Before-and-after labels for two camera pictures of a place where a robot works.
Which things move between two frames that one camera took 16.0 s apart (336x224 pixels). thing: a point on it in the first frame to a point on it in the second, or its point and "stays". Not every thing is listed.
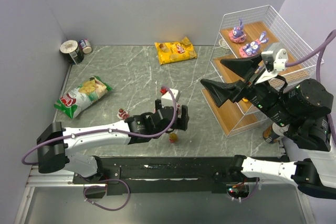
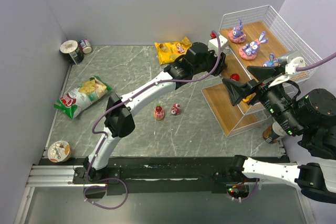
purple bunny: [237, 34] stays
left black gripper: [182, 117] to [221, 61]
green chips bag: [82, 96] stays
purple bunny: [252, 48] stays
